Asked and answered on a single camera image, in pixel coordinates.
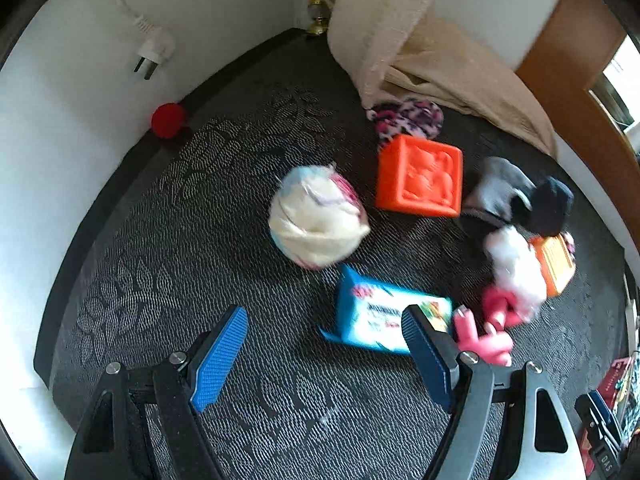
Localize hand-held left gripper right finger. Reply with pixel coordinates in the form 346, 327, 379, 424
401, 304, 586, 480

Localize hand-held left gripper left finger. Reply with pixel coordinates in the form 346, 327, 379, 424
65, 305, 249, 480

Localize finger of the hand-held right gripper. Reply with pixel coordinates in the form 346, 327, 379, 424
574, 391, 623, 441

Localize red tin container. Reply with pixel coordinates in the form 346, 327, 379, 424
597, 355, 638, 411

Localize pink knotted foam toy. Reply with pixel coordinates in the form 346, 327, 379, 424
482, 285, 531, 328
452, 307, 515, 367

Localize blue biscuit packet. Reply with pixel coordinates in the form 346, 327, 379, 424
318, 264, 453, 356

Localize white fluffy item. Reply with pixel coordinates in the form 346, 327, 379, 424
484, 225, 548, 316

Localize orange toy cube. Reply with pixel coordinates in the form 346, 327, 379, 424
375, 134, 464, 218

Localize grey sock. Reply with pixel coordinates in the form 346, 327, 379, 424
462, 156, 536, 221

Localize pink leopard print sock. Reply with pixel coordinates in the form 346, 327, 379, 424
366, 97, 445, 148

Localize black patterned tablecloth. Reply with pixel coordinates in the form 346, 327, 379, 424
32, 27, 633, 480

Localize small orange box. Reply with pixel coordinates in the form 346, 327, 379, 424
530, 232, 577, 298

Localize cream ball in clear wrap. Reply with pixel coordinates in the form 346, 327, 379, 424
268, 162, 372, 268

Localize black sock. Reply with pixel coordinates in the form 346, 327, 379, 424
510, 176, 575, 237

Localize red pompom ball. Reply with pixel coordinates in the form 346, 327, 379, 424
151, 103, 188, 139

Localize tan cloth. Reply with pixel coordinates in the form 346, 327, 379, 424
385, 12, 558, 158

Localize white power plug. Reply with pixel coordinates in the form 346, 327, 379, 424
100, 0, 177, 82

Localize cream woven curtain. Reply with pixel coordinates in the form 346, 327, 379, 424
327, 0, 461, 108

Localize brass lamp base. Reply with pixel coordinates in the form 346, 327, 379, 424
305, 0, 331, 37

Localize wooden window frame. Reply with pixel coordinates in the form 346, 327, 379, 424
515, 0, 640, 156

